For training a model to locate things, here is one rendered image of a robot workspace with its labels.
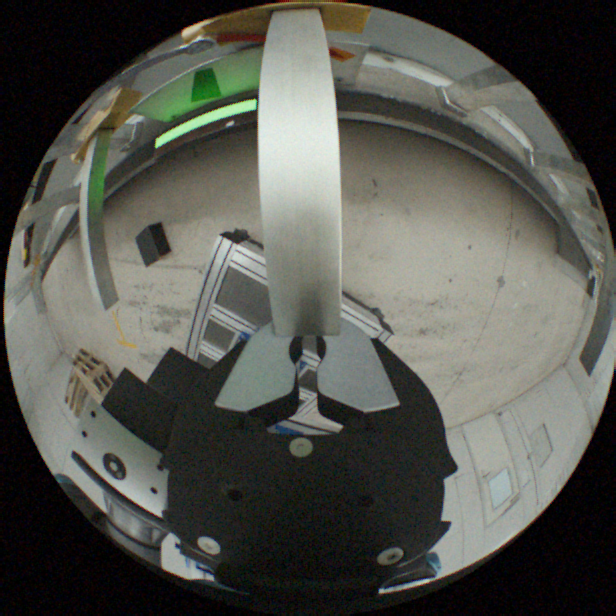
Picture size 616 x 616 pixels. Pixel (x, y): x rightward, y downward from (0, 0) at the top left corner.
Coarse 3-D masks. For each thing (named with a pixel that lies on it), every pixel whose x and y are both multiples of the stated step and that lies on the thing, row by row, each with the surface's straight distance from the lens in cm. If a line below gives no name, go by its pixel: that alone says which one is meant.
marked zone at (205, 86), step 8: (200, 72) 26; (208, 72) 26; (200, 80) 27; (208, 80) 27; (216, 80) 27; (192, 88) 28; (200, 88) 29; (208, 88) 29; (216, 88) 29; (192, 96) 30; (200, 96) 30; (208, 96) 31; (216, 96) 31
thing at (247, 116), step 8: (248, 112) 28; (216, 120) 30; (224, 120) 29; (232, 120) 28; (240, 120) 28; (248, 120) 28; (200, 128) 31; (208, 128) 30; (216, 128) 29; (184, 136) 32; (192, 136) 31; (168, 144) 33; (176, 144) 32; (160, 152) 34
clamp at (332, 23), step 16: (224, 16) 20; (240, 16) 20; (256, 16) 20; (336, 16) 20; (352, 16) 20; (368, 16) 21; (192, 32) 22; (224, 32) 21; (240, 32) 21; (256, 32) 21
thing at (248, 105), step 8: (240, 104) 29; (248, 104) 29; (216, 112) 31; (224, 112) 30; (232, 112) 29; (192, 120) 32; (200, 120) 31; (208, 120) 30; (176, 128) 34; (184, 128) 33; (192, 128) 32; (168, 136) 34; (176, 136) 33; (160, 144) 35
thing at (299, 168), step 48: (288, 48) 12; (288, 96) 9; (288, 144) 8; (336, 144) 8; (288, 192) 8; (336, 192) 8; (288, 240) 8; (336, 240) 8; (288, 288) 8; (336, 288) 8; (288, 336) 10
